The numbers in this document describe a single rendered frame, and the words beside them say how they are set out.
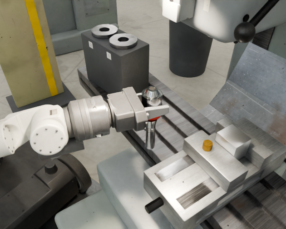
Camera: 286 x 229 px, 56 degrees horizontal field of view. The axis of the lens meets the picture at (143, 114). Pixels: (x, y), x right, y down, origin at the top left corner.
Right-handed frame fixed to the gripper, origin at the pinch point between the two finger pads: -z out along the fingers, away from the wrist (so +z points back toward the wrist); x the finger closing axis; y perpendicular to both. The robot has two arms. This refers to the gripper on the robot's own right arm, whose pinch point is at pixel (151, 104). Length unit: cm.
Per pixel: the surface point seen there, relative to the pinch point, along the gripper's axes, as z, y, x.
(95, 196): 16.2, 39.6, 6.3
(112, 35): -0.8, 0.0, 38.0
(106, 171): 11.4, 27.6, 5.8
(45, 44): 24, 61, 168
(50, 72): 26, 87, 166
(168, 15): -1.2, -21.5, -2.9
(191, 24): -5.8, -19.5, -3.4
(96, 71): 6.0, 13.2, 38.9
